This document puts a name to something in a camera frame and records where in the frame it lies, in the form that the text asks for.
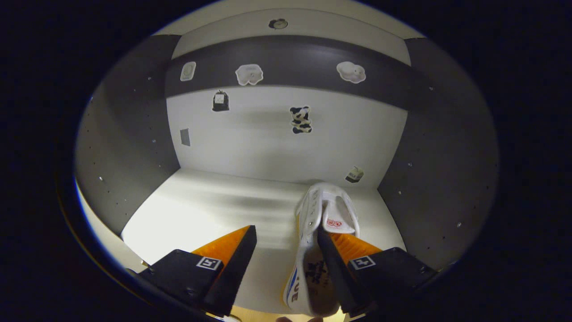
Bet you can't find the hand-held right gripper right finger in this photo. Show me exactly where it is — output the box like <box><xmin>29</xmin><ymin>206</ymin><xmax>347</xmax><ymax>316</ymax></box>
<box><xmin>316</xmin><ymin>227</ymin><xmax>439</xmax><ymax>317</ymax></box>

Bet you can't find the white shoe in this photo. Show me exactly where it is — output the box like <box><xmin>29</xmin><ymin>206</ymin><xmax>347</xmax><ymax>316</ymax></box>
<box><xmin>282</xmin><ymin>181</ymin><xmax>362</xmax><ymax>318</ymax></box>

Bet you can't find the white grey shoe cabinet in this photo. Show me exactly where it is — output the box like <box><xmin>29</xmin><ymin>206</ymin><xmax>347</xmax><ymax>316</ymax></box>
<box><xmin>74</xmin><ymin>0</ymin><xmax>500</xmax><ymax>316</ymax></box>

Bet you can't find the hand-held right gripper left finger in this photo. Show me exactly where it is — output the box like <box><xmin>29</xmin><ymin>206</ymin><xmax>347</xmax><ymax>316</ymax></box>
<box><xmin>138</xmin><ymin>225</ymin><xmax>258</xmax><ymax>318</ymax></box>

